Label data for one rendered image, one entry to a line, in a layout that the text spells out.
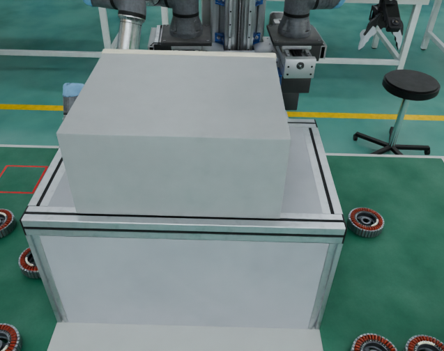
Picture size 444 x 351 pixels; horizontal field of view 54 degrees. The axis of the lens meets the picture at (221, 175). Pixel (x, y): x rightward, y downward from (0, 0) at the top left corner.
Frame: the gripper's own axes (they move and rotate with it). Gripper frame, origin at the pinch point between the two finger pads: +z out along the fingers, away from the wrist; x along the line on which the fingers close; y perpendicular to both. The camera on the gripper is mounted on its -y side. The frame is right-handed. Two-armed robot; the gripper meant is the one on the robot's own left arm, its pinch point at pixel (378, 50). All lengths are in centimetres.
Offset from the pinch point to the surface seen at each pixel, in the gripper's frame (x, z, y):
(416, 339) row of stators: 13, 36, -91
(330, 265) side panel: 36, 16, -83
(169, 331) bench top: 74, 40, -83
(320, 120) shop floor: -32, 115, 142
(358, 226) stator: 15, 37, -51
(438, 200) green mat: -19, 40, -36
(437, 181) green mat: -23, 40, -26
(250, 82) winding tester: 54, -17, -58
